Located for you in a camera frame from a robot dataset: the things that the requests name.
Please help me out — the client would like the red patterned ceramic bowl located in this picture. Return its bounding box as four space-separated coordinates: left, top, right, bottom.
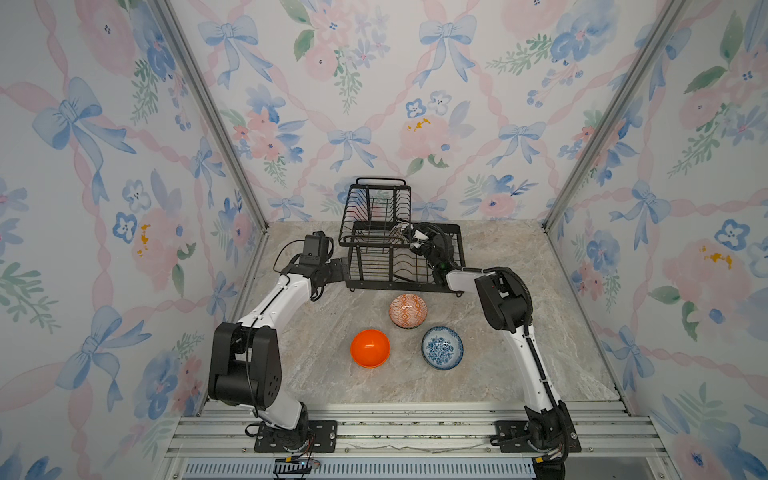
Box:
388 293 428 329

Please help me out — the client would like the orange plastic bowl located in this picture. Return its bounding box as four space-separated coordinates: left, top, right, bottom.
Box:
350 329 391 369

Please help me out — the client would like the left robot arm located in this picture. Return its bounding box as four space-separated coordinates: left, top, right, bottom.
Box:
208 231 345 452

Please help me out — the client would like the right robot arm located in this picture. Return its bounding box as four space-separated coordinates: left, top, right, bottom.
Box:
397 222 576 466

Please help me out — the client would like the blue floral ceramic bowl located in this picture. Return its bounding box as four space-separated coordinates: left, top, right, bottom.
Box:
421 326 464 371

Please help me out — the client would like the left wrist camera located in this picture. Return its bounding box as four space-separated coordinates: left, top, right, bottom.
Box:
301 231 334 265

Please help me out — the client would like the black wire dish rack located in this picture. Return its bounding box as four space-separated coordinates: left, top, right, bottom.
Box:
338 177 466 293

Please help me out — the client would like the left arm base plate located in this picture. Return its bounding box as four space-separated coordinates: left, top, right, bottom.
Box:
249 420 338 455

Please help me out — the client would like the aluminium rail frame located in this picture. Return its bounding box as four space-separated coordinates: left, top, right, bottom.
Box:
154 401 681 479

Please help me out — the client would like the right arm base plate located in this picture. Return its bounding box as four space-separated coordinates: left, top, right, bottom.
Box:
490 420 582 455

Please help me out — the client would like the left corner aluminium post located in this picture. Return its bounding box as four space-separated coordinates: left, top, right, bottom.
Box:
148 0 268 233

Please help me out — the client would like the corner aluminium post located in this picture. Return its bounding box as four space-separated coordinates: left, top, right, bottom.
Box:
543 0 689 234
148 0 268 233

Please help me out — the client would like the right corner aluminium post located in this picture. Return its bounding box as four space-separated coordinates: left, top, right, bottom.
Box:
543 0 689 234

